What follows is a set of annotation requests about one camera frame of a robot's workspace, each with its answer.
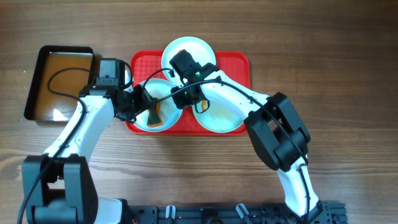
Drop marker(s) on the black water basin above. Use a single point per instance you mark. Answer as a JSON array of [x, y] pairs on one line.
[[38, 75]]

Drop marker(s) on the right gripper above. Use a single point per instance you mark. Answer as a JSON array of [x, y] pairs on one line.
[[181, 103]]

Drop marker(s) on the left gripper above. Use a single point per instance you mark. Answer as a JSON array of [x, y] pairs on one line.
[[144, 102]]

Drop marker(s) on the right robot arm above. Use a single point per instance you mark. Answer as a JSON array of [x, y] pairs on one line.
[[275, 129]]

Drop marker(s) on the black mounting rail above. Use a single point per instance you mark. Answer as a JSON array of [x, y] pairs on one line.
[[324, 212]]

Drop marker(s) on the red plastic tray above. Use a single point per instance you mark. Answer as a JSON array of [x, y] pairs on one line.
[[234, 64]]

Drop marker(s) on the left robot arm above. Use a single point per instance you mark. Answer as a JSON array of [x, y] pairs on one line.
[[58, 186]]

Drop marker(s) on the light blue plate top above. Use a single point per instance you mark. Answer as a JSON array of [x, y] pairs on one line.
[[201, 53]]

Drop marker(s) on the orange green sponge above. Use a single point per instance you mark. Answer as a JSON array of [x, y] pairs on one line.
[[154, 118]]

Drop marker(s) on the light blue plate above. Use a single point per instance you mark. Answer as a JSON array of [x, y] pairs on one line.
[[201, 53], [169, 113], [215, 117]]

